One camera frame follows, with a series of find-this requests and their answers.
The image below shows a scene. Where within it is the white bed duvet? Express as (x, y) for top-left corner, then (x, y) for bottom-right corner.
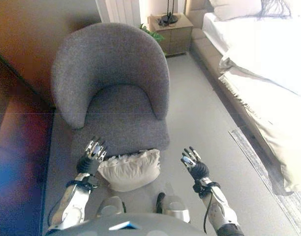
(202, 12), (301, 99)

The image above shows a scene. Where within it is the grey robot torso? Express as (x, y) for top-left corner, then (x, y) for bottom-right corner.
(46, 212), (208, 236)

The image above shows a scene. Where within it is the grey patterned rug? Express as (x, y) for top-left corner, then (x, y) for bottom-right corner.
(228, 127), (301, 236)

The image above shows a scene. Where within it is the white fringed cushion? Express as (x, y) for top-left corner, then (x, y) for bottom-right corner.
(97, 148), (161, 192)

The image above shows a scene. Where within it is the dark glossy cabinet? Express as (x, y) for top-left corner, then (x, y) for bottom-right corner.
(0, 49), (55, 236)

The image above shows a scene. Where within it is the white bed pillow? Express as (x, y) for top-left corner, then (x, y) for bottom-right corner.
(209, 0), (263, 22)

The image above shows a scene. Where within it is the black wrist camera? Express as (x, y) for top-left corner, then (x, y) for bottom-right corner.
(192, 179), (208, 194)
(86, 176), (100, 189)

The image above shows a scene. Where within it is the silver robot left leg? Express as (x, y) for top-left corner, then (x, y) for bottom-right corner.
(95, 195), (126, 218)

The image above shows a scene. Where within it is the green potted plant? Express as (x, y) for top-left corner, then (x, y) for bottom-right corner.
(138, 23), (166, 56)

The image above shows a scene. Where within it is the silver robot leg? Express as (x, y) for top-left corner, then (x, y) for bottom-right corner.
(95, 195), (126, 218)
(155, 181), (191, 224)

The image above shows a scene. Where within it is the black lamp base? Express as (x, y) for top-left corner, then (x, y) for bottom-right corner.
(158, 0), (179, 27)

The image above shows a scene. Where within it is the silver robot right leg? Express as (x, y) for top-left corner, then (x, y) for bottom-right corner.
(155, 181), (191, 224)

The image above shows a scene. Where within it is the grey tasselled throw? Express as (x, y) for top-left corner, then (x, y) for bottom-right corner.
(257, 0), (293, 20)

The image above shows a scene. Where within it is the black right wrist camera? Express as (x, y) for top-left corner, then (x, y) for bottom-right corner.
(192, 179), (208, 194)

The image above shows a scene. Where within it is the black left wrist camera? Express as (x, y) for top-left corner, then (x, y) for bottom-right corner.
(86, 176), (100, 189)

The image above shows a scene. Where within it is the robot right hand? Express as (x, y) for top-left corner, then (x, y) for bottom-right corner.
(180, 147), (211, 181)

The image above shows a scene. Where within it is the bed with white duvet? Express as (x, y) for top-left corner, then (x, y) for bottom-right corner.
(184, 0), (276, 168)

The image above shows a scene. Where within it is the wooden nightstand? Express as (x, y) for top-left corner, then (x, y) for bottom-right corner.
(148, 13), (193, 58)

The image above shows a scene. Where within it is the grey fabric armchair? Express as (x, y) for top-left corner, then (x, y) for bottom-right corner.
(51, 22), (171, 158)

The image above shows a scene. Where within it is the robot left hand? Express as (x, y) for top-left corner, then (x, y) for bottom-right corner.
(76, 136), (109, 176)

